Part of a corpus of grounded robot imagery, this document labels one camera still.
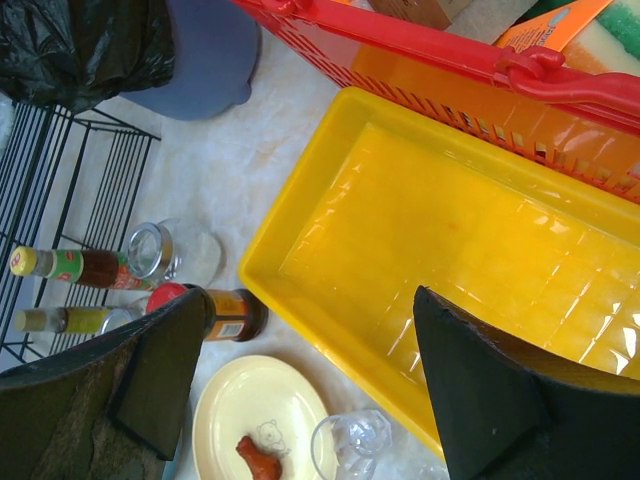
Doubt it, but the red-brown sauce bottle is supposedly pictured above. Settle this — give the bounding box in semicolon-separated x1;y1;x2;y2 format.
9;246;154;291

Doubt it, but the cream ceramic plate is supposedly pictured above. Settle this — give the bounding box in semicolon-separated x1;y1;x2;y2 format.
192;355;338;479

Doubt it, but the chicken drumstick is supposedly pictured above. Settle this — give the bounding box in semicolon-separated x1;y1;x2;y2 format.
236;435;283;480

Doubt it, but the brown cardboard box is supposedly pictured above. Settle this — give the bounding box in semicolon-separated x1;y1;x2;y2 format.
369;0;471;30

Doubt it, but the left small glass cup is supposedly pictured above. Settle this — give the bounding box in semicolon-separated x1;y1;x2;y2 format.
310;409;392;480

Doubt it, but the red-lidded sauce jar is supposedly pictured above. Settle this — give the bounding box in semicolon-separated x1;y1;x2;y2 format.
146;282;269;342

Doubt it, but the red plastic shopping basket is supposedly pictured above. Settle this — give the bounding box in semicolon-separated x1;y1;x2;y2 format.
242;1;639;202

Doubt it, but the yellow plastic tray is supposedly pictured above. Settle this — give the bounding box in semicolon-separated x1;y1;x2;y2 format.
238;87;639;453

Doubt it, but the small yellow seasoning bottle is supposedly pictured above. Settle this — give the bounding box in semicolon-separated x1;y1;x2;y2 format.
14;307;135;334

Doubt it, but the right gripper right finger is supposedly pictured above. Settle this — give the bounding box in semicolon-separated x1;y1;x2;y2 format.
413;286;639;479

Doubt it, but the green sponge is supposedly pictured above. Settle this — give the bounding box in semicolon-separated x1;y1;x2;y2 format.
563;1;639;76

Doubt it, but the black wire rack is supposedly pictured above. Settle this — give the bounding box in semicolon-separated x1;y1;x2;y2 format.
1;98;161;369

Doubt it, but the trash bin with black bag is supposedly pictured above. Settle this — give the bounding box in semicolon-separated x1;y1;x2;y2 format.
1;1;261;121

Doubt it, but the rear empty glass jar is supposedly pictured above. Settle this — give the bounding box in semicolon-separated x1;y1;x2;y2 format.
125;218;226;287

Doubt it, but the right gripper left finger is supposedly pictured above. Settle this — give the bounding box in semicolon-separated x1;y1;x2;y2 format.
1;288;206;479

